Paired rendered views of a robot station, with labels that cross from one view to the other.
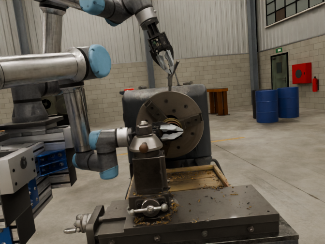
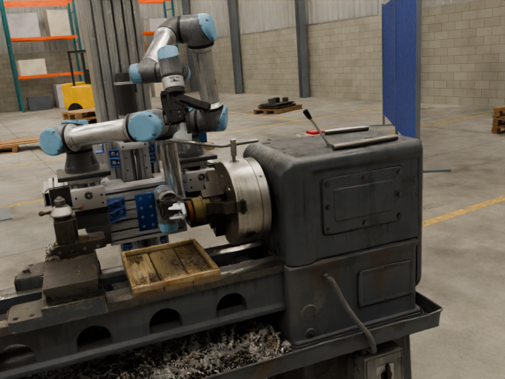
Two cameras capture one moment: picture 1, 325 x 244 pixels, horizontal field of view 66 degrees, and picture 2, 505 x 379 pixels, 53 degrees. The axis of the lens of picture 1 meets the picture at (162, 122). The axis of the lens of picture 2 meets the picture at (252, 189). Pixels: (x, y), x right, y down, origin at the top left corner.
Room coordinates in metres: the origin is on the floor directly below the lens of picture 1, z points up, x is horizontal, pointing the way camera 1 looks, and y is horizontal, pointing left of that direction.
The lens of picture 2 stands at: (0.67, -1.77, 1.61)
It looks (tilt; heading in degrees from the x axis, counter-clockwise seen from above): 15 degrees down; 71
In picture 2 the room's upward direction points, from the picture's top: 4 degrees counter-clockwise
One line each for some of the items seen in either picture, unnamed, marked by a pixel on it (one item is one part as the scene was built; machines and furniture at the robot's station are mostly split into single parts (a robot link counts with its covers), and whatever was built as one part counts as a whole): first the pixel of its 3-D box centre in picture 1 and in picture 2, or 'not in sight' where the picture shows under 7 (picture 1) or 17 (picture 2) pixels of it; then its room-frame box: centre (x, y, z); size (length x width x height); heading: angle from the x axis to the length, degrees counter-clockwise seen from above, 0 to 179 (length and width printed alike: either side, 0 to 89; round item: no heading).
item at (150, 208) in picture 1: (151, 193); (76, 246); (0.61, 0.04, 0.99); 0.20 x 0.10 x 0.05; 0
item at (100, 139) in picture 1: (104, 140); (164, 196); (0.97, 0.23, 1.07); 0.11 x 0.08 x 0.09; 90
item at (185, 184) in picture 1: (177, 185); (167, 265); (0.91, -0.03, 0.89); 0.36 x 0.30 x 0.04; 90
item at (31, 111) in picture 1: (29, 110); (187, 144); (1.17, 0.61, 1.21); 0.15 x 0.15 x 0.10
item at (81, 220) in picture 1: (78, 223); not in sight; (0.58, 0.23, 0.95); 0.07 x 0.04 x 0.04; 90
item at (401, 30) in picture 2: not in sight; (396, 71); (5.64, 5.19, 1.18); 4.12 x 0.80 x 2.35; 62
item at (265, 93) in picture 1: (266, 106); not in sight; (7.09, -2.98, 0.44); 0.59 x 0.59 x 0.88
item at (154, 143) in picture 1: (145, 142); (61, 210); (0.58, 0.04, 1.13); 0.08 x 0.08 x 0.03
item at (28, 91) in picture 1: (26, 84); (185, 120); (1.18, 0.60, 1.33); 0.13 x 0.12 x 0.14; 152
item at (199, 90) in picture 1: (164, 117); (330, 188); (1.60, -0.01, 1.06); 0.59 x 0.48 x 0.39; 0
